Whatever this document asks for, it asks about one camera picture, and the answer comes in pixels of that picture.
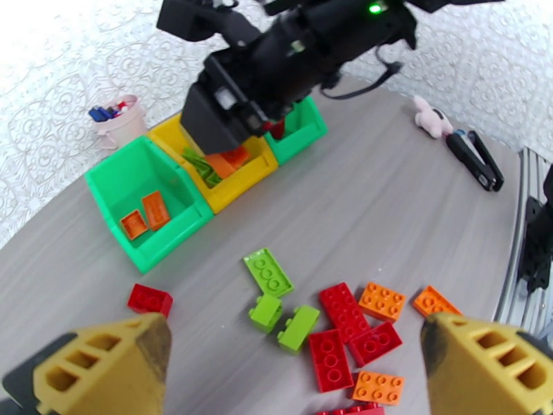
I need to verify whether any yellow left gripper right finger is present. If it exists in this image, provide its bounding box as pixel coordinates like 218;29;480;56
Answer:
421;312;553;415

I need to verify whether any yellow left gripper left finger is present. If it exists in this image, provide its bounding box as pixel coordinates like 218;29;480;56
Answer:
32;313;173;415

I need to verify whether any small red lego brick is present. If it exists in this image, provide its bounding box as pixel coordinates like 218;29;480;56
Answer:
127;283;175;319

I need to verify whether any orange lego brick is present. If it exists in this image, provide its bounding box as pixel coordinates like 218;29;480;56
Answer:
412;284;463;319
205;145;252;180
141;191;171;232
358;282;408;323
119;209;150;242
350;370;406;405

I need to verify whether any green plastic bin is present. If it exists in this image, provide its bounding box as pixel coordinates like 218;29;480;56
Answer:
84;134;216;274
263;95;329;166

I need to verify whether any yellow plastic bin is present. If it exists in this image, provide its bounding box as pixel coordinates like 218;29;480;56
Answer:
147;113;279;215

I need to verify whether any pink plush toy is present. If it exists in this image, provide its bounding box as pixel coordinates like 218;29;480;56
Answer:
412;94;455;140

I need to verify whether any pink cup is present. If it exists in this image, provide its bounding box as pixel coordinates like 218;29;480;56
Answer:
88;94;150;150

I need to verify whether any black hand tool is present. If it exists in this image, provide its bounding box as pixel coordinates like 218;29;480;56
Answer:
444;129;505;193

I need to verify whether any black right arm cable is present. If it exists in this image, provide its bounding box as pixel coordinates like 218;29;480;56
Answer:
320;44;404;100

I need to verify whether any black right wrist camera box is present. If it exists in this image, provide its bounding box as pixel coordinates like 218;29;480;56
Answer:
156;0;260;43

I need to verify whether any aluminium mounting rail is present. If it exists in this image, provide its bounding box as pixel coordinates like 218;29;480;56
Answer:
494;146;553;341

